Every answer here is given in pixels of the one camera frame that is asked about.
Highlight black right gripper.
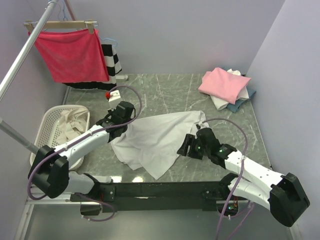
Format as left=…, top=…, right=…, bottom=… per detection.
left=176, top=133, right=210, bottom=160

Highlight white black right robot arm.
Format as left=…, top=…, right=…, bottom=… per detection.
left=176, top=127, right=310, bottom=227

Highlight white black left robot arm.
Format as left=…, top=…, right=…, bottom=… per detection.
left=27, top=101, right=141, bottom=201

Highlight black white checkered cloth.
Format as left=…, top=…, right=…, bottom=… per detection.
left=65, top=44, right=122, bottom=91

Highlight cream clothes in basket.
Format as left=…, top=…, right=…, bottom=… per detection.
left=55, top=106, right=89, bottom=145

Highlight black base beam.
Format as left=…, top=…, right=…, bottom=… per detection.
left=69, top=181, right=250, bottom=216

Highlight white plastic laundry basket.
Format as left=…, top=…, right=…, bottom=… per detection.
left=29, top=104, right=91, bottom=172

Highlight folded pink t shirt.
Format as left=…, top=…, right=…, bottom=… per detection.
left=198, top=67, right=252, bottom=106

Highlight red hanging towel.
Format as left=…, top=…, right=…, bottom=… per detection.
left=34, top=29, right=110, bottom=84

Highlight wooden clip hanger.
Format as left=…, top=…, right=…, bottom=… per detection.
left=23, top=19, right=99, bottom=35

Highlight metal clothes rack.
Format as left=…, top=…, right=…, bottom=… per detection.
left=0, top=0, right=130, bottom=181

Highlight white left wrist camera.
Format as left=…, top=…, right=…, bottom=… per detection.
left=105, top=90, right=122, bottom=109

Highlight blue wire hanger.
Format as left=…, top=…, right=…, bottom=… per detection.
left=99, top=37, right=118, bottom=48

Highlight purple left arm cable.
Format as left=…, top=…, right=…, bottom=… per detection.
left=26, top=85, right=143, bottom=223

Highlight aluminium rail frame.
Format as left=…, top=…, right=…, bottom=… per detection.
left=26, top=182, right=301, bottom=240

